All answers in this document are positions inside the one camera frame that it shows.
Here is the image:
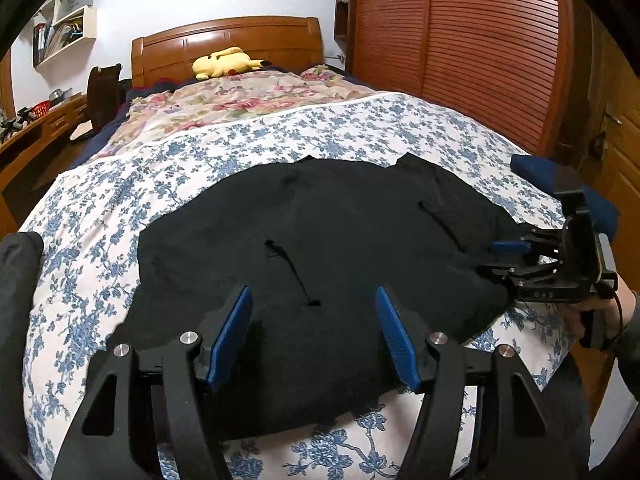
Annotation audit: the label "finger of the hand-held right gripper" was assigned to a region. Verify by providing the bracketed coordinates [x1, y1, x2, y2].
[477, 260, 563, 286]
[492, 229, 563, 261]

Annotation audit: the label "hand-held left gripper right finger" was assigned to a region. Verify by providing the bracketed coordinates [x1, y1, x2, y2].
[375, 286, 576, 480]

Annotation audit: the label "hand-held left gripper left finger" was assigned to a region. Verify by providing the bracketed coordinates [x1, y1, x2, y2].
[52, 286, 253, 480]

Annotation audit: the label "black shirt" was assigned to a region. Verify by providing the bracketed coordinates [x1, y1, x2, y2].
[107, 154, 531, 436]

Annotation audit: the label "person's right hand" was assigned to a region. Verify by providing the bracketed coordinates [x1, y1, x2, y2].
[565, 277, 633, 352]

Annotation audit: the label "wooden door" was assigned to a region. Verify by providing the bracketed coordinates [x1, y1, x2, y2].
[575, 10, 640, 271]

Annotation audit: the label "bed with floral duvet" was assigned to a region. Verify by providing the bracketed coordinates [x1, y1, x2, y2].
[15, 92, 576, 480]

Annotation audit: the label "wooden louvered wardrobe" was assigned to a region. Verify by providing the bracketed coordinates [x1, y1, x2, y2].
[350, 0, 596, 171]

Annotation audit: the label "dark cloth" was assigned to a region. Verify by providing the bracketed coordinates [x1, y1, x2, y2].
[0, 232, 45, 411]

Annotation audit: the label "pink floral blanket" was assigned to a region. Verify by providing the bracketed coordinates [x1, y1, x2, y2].
[92, 65, 386, 161]

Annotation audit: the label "yellow plush toy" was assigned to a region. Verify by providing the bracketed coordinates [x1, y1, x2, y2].
[192, 46, 273, 81]

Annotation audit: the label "dark brown chair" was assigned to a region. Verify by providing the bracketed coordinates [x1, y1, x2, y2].
[70, 63, 123, 143]

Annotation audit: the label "wooden desk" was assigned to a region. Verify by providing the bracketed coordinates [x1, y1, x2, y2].
[0, 94, 91, 231]

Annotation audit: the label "wooden headboard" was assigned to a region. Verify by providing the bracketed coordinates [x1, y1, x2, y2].
[131, 16, 323, 92]

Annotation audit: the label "black device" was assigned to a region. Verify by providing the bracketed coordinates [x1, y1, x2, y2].
[0, 108, 36, 133]

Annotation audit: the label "black binders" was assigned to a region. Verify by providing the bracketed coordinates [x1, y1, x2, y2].
[32, 22, 48, 66]

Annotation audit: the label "metal door handle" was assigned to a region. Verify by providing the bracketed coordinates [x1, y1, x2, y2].
[590, 112, 623, 156]

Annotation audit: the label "white wall shelf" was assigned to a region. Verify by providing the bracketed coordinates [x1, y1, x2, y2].
[32, 0, 103, 67]

